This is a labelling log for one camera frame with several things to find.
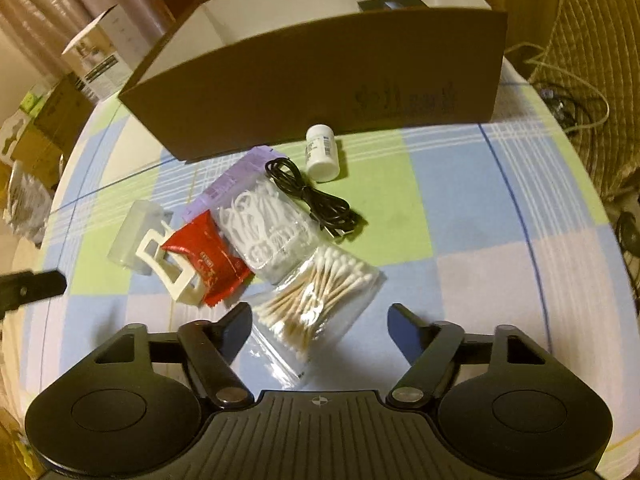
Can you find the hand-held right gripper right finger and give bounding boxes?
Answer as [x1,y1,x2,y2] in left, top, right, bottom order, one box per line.
[387,302,548,407]

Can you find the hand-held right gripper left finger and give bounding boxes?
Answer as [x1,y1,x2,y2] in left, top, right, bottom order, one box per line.
[92,302,255,408]

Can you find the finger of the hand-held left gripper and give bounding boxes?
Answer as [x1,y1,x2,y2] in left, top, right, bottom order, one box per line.
[0,269,67,317]

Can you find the red snack packet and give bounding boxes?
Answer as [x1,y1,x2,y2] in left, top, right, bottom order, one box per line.
[161,211,255,308]

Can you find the clear bag of cotton swabs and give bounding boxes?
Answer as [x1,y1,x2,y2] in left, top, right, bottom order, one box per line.
[245,246,387,391]

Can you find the white hair claw clip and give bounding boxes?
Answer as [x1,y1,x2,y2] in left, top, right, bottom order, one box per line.
[134,220,207,305]

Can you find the clear bag of floss picks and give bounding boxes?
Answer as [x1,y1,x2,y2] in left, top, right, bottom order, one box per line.
[216,180,322,287]

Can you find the translucent plastic container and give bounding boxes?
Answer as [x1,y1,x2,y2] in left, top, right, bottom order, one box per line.
[106,199,174,277]

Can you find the black cable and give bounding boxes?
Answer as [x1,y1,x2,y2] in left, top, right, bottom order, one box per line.
[263,157,368,241]

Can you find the large brown cardboard box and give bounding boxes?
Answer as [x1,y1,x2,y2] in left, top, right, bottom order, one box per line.
[117,0,509,163]

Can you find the checkered tablecloth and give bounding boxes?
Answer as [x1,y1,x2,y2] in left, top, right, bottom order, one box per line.
[10,45,626,480]

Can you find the brown storage carton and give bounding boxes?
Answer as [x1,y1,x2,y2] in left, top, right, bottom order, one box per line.
[30,74,97,157]

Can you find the white pill bottle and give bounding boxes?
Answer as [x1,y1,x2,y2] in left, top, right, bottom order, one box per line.
[305,124,342,182]

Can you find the white product box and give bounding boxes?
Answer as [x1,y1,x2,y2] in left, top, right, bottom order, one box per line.
[61,4,152,103]

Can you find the woven chair cushion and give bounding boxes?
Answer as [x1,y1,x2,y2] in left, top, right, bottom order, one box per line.
[527,0,640,201]

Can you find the tangled black cables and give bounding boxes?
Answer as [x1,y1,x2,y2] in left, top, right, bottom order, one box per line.
[540,85,640,281]

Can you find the white cord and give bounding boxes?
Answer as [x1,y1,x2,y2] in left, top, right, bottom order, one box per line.
[502,42,612,135]

